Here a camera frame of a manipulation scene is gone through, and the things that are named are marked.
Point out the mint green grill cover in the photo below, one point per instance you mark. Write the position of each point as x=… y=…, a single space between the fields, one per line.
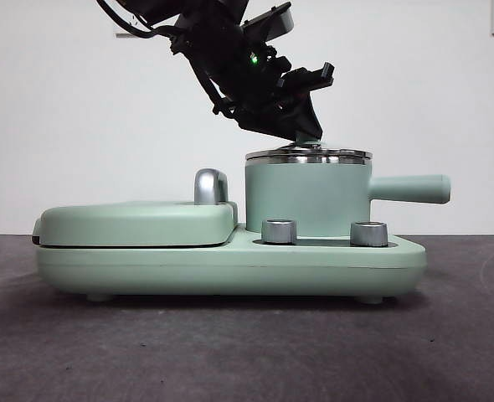
x=134 y=224

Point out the glass pot lid green knob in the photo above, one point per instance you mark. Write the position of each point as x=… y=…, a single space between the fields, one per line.
x=339 y=156

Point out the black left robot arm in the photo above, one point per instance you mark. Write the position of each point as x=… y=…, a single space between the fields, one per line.
x=222 y=50

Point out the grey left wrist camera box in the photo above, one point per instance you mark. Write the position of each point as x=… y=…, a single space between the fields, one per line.
x=278 y=21

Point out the silver control knob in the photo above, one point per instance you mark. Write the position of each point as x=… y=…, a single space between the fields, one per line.
x=368 y=234
x=278 y=231

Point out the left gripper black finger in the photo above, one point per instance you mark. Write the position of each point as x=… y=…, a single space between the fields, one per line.
x=307 y=117
x=268 y=125

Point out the mint green breakfast maker base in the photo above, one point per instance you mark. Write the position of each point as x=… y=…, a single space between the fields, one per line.
x=230 y=268

